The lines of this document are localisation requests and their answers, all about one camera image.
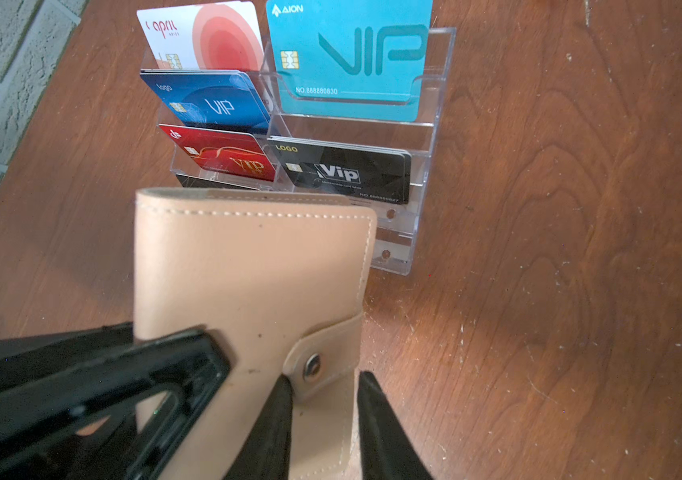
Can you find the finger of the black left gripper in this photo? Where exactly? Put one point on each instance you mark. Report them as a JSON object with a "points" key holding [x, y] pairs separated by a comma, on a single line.
{"points": [[29, 359], [122, 415]]}

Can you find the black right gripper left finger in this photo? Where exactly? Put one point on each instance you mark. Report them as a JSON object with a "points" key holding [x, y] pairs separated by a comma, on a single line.
{"points": [[267, 449]]}

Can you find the red gold VIP card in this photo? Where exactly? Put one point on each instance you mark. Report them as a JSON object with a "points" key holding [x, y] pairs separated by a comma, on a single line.
{"points": [[222, 151]]}

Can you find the black VIP card in stand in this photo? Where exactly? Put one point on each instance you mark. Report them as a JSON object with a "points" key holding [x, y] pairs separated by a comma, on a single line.
{"points": [[365, 172]]}

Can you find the teal VIP card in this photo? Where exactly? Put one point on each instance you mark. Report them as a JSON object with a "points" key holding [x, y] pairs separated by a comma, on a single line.
{"points": [[352, 59]]}

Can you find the blue VIP card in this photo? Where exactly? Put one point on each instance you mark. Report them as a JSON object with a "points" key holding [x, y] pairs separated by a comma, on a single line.
{"points": [[214, 99]]}

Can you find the dark black card lower left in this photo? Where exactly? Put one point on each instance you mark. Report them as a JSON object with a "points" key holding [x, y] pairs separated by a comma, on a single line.
{"points": [[187, 181]]}

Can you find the white red april card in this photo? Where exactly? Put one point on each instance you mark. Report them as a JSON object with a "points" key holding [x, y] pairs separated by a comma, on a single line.
{"points": [[212, 36]]}

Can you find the beige leather card holder wallet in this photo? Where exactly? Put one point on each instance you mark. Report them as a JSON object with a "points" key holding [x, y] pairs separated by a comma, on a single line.
{"points": [[278, 280]]}

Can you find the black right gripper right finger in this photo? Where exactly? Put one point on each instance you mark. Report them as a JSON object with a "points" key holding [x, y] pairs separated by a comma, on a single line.
{"points": [[385, 450]]}

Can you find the clear acrylic card display stand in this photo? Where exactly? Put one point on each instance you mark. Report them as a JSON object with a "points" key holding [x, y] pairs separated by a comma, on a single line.
{"points": [[398, 225]]}

